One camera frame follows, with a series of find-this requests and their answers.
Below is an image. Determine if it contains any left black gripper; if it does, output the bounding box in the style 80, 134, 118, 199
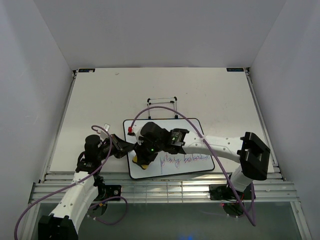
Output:
97, 133, 134, 161

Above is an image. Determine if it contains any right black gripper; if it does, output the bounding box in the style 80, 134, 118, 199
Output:
132, 136, 164, 166

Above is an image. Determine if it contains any yellow black whiteboard eraser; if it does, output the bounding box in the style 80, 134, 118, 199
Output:
132, 155, 149, 170

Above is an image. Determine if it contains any black framed whiteboard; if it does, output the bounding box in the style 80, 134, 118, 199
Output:
122, 117, 216, 180

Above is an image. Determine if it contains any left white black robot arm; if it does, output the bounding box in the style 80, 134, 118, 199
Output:
37, 134, 134, 240

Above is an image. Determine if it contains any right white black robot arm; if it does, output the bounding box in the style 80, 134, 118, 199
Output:
128, 122, 271, 199

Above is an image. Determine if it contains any left blue table label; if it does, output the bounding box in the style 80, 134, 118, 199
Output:
78, 68, 96, 73

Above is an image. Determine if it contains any blue table label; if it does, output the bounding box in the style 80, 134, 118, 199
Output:
78, 68, 96, 73
226, 67, 244, 72

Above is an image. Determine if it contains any right blue table label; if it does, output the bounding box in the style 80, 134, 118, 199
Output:
226, 67, 244, 72

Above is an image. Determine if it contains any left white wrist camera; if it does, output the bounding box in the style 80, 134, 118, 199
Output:
97, 123, 110, 140

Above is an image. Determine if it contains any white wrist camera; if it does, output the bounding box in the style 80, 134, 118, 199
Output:
97, 123, 110, 140
128, 125, 144, 145

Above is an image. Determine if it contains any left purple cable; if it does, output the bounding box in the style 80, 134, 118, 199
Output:
14, 124, 128, 240

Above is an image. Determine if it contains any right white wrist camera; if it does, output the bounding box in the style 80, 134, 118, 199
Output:
128, 125, 144, 145

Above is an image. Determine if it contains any black wire whiteboard stand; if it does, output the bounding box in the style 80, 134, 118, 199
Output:
146, 96, 179, 120

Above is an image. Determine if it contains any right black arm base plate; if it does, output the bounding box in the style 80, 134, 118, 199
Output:
209, 184, 252, 202

